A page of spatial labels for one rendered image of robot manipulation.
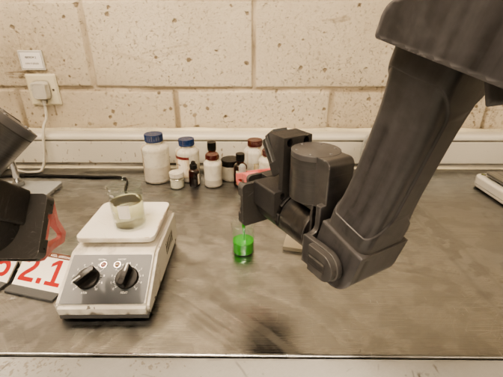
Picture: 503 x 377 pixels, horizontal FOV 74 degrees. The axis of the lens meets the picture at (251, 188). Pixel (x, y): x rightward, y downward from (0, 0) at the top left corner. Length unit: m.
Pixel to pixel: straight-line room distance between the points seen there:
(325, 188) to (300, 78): 0.65
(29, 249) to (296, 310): 0.34
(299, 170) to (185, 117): 0.68
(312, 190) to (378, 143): 0.11
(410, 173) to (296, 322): 0.29
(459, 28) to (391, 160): 0.11
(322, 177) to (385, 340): 0.25
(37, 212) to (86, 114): 0.73
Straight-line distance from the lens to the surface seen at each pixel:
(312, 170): 0.37
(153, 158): 0.90
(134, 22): 1.02
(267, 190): 0.43
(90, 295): 0.53
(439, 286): 0.63
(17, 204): 0.39
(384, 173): 0.30
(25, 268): 0.66
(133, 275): 0.52
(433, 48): 0.24
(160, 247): 0.54
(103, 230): 0.57
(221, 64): 0.98
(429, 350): 0.52
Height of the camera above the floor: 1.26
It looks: 25 degrees down
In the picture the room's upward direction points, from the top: straight up
